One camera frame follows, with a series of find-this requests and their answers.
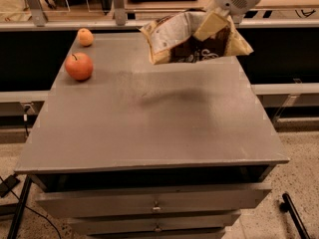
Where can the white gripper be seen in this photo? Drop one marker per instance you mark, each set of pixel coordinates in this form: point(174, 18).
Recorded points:
point(215, 22)

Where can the brown chip bag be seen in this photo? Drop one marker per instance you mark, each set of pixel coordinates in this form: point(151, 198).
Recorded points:
point(170, 40)

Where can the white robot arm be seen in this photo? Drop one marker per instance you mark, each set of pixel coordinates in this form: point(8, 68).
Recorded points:
point(217, 13)

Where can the red apple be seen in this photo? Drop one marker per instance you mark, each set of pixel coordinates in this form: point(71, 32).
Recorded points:
point(79, 66)

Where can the orange fruit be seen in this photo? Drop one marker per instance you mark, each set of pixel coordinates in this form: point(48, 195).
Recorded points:
point(85, 37)

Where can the grey drawer cabinet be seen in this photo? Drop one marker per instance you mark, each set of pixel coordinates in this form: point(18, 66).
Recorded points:
point(133, 124)

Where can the grey metal railing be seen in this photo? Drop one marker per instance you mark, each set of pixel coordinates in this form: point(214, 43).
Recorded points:
point(80, 16)

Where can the upper grey drawer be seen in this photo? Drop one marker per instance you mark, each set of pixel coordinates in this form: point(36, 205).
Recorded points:
point(153, 200)

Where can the grey drawer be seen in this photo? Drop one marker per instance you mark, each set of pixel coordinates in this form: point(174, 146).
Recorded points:
point(153, 200)
point(154, 222)

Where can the black bar right floor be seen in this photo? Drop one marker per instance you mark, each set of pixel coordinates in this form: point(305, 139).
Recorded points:
point(287, 205)

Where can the lower grey drawer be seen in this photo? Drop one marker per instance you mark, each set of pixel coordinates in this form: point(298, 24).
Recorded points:
point(154, 222)

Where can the black power adapter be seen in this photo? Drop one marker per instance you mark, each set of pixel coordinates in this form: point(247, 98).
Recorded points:
point(8, 184)

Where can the black metal leg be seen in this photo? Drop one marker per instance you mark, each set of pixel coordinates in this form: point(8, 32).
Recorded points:
point(18, 214)

